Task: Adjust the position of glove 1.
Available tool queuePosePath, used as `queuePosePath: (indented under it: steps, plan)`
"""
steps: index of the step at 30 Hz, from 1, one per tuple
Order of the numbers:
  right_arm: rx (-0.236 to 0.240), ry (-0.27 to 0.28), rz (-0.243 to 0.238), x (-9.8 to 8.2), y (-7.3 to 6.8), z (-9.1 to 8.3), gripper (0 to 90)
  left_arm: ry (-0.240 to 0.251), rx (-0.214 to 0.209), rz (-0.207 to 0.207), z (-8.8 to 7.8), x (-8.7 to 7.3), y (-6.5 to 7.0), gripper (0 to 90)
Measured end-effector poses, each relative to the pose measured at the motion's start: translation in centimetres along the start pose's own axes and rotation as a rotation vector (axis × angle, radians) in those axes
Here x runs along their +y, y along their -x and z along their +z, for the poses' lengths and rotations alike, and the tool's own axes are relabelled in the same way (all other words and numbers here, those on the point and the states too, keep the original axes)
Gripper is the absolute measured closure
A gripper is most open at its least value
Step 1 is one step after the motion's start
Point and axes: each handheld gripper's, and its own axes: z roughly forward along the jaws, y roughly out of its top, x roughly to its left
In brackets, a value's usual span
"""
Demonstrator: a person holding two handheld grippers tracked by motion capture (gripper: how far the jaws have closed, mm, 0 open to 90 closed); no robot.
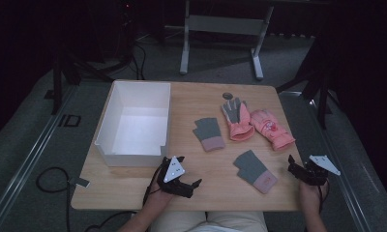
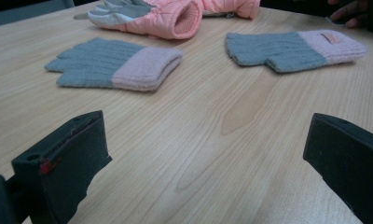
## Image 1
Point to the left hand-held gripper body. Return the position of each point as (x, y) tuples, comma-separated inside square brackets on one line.
[(173, 170)]

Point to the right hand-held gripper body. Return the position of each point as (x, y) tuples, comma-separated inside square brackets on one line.
[(320, 169)]

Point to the grey fingerless glove pink cuff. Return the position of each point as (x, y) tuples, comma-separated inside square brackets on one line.
[(209, 133), (254, 170)]

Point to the white box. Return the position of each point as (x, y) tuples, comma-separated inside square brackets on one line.
[(135, 129)]

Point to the pink glove grey palm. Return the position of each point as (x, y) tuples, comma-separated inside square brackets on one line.
[(237, 119)]

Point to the person's left hand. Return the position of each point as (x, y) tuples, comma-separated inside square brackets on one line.
[(161, 196)]

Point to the person's right hand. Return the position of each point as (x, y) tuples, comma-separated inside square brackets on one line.
[(311, 196)]

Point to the person's legs in light trousers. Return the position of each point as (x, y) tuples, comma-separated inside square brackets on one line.
[(211, 222)]

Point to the pink glove with print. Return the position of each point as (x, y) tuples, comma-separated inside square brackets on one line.
[(270, 127)]

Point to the black tripod stand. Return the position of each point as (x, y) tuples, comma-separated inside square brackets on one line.
[(57, 87), (322, 96)]

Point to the round grey table grommet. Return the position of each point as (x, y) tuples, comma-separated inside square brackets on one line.
[(227, 95)]

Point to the grey tape piece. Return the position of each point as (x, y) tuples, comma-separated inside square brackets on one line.
[(80, 182)]

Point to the grey metal stand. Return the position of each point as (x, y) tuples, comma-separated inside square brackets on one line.
[(225, 24)]

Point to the metal floor rail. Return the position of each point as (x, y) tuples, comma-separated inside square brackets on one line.
[(30, 158), (336, 174)]

